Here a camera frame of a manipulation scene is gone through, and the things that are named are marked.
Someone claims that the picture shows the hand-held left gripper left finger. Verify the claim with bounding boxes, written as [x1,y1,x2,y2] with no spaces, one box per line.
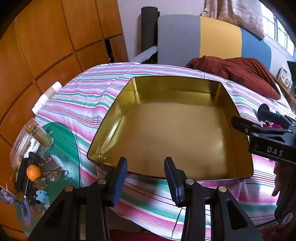
[28,157,128,241]

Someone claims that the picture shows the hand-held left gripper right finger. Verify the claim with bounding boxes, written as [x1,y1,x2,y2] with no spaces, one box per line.
[164,157,264,241]

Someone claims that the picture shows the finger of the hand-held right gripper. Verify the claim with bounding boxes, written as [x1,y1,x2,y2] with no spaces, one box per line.
[231,116,296,139]
[258,103,296,127]

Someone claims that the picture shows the gold metal tin box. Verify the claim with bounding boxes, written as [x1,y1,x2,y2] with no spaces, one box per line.
[87,76,254,181]

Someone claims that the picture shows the person's right hand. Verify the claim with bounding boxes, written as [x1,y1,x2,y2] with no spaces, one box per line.
[272,162,283,198]

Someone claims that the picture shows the wooden shelf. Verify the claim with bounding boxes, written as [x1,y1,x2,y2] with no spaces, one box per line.
[270,74,296,112]

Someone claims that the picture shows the white cardboard box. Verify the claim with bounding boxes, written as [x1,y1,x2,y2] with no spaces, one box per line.
[277,66,291,87]

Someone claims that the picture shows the red-brown quilt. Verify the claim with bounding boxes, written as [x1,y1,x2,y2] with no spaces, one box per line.
[185,55,281,100]

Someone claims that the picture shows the black device with green light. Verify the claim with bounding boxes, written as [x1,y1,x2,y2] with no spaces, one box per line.
[287,61,296,91]

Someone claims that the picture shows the eyeglasses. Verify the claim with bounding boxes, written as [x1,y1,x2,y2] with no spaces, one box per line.
[35,168,62,189]

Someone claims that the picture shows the green glass side table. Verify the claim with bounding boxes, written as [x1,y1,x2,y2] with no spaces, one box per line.
[9,122,80,232]

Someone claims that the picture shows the window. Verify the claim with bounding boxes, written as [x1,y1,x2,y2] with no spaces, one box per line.
[261,5,296,58]

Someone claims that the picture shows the blue toy piece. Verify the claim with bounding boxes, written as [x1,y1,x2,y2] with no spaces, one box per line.
[36,189,49,202]

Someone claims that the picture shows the orange fruit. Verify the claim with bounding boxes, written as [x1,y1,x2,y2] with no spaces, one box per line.
[26,164,42,181]

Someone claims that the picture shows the glass jar with gold lid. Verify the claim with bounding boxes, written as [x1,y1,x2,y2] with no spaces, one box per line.
[24,118,54,147]

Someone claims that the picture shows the striped bedsheet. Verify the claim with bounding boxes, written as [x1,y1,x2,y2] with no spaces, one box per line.
[37,62,294,239]

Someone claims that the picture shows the beige patterned curtain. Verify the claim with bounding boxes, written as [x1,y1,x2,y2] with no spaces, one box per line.
[200,0,265,39]

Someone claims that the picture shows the purple tape roll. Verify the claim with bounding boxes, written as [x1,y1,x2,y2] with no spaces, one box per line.
[20,200,31,225]

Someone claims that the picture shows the grey yellow blue headboard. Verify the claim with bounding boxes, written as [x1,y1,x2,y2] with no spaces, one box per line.
[157,14,273,70]

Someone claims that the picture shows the clear plastic container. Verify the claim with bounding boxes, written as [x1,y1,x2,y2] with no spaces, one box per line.
[9,125,37,169]

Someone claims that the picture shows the white tube bottle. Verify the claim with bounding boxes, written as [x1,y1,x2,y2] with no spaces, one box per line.
[31,81,62,114]

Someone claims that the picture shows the blue packet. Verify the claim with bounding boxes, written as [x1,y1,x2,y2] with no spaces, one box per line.
[0,186,14,205]

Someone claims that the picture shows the wooden wardrobe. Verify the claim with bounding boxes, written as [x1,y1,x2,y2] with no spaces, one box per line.
[0,0,129,234]

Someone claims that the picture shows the white bed rail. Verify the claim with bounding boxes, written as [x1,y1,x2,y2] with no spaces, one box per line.
[129,45,158,64]

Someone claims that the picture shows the black bed post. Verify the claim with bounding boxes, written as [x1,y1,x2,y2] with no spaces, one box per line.
[141,6,159,64]

